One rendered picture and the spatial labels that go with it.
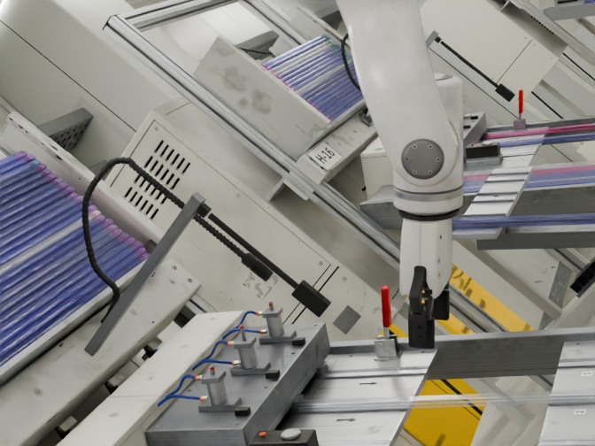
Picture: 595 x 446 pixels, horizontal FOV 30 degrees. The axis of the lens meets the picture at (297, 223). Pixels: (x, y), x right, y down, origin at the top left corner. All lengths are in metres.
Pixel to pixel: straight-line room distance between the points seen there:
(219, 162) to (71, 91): 2.40
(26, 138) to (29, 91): 3.14
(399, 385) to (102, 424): 0.41
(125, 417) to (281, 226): 1.15
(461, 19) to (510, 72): 0.37
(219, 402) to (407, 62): 0.49
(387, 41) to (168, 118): 1.35
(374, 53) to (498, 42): 4.68
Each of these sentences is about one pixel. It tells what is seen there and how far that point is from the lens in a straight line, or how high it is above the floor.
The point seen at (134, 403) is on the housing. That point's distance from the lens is 1.45.
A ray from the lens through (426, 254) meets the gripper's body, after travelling 1.33.
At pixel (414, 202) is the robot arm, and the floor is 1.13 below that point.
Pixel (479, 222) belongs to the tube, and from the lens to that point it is 1.73.
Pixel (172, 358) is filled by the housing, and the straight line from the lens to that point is 1.57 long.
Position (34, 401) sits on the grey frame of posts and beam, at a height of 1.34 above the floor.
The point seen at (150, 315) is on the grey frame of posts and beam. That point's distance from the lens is 1.64.
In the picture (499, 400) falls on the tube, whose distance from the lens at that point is 1.43.
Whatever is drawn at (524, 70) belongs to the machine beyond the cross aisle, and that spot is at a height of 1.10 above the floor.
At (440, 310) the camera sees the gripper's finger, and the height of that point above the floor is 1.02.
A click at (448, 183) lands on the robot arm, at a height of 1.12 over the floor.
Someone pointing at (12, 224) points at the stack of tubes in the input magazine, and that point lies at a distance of 1.60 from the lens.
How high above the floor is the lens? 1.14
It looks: 4 degrees up
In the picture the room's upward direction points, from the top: 51 degrees counter-clockwise
